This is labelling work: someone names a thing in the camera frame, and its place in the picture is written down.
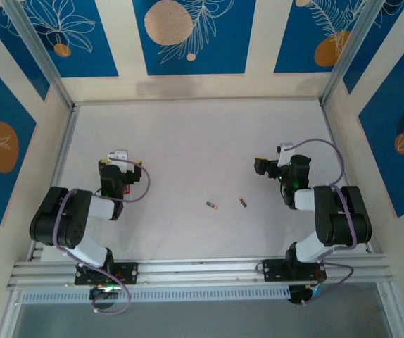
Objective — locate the aluminium table end rail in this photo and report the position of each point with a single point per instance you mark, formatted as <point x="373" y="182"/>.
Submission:
<point x="195" y="102"/>

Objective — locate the black and gold AAA battery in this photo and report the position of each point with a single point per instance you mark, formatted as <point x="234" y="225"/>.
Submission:
<point x="242" y="202"/>
<point x="212" y="205"/>

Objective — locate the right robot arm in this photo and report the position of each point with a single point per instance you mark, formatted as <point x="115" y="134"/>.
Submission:
<point x="307" y="199"/>

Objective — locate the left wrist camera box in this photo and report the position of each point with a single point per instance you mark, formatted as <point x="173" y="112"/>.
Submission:
<point x="118" y="155"/>

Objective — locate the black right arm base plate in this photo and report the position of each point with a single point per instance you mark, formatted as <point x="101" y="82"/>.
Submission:
<point x="274" y="270"/>

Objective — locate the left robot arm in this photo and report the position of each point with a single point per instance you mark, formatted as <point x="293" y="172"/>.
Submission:
<point x="100" y="207"/>

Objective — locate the aluminium frame post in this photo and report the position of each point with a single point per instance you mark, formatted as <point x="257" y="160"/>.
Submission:
<point x="350" y="53"/>
<point x="40" y="53"/>

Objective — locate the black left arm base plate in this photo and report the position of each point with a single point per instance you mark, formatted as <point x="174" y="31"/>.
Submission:
<point x="128" y="273"/>

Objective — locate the small red tag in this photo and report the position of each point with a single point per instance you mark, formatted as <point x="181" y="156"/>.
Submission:
<point x="128" y="189"/>

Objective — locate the aluminium table side rail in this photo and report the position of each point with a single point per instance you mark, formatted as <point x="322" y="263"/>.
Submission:
<point x="329" y="123"/>
<point x="57" y="176"/>

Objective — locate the long aluminium mounting rail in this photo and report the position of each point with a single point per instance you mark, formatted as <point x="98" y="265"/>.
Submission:
<point x="202" y="271"/>

